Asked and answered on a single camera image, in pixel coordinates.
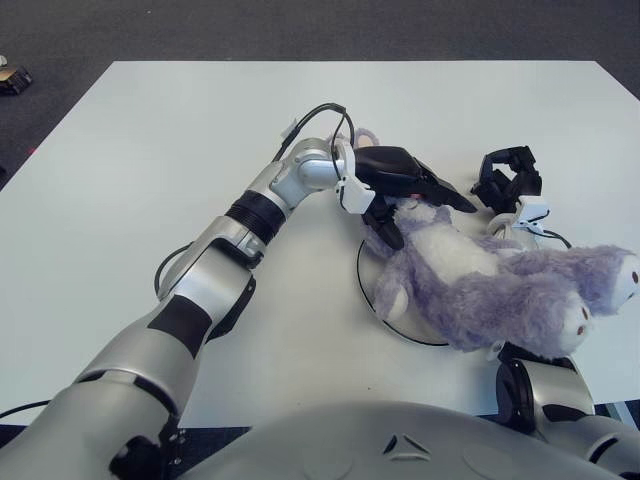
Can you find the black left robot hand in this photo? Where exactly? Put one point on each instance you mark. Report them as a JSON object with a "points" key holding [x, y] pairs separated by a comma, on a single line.
{"points": [[390, 170]]}

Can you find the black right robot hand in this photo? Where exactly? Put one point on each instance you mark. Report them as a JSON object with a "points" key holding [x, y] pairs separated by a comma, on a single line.
{"points": [[505, 192]]}

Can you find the purple bunny plush doll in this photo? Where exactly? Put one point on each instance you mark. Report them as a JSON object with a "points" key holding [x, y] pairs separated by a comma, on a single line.
{"points": [[475, 280]]}

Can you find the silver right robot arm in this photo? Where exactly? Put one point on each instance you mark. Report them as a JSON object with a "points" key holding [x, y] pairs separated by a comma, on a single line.
{"points": [[550, 385]]}

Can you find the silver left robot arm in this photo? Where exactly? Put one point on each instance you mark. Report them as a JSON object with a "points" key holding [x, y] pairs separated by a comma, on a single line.
{"points": [[200, 280]]}

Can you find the white plate with black rim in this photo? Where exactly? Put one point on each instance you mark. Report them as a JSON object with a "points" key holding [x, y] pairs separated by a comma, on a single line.
{"points": [[370, 270]]}

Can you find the grey metal table leg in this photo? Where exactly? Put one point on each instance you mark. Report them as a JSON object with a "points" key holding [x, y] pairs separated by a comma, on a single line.
{"points": [[625, 412]]}

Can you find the grey robot torso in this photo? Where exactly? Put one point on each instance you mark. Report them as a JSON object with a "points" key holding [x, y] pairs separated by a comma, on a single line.
{"points": [[350, 440]]}

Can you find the black and yellow box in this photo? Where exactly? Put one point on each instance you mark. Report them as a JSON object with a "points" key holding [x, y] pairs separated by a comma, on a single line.
{"points": [[12, 80]]}

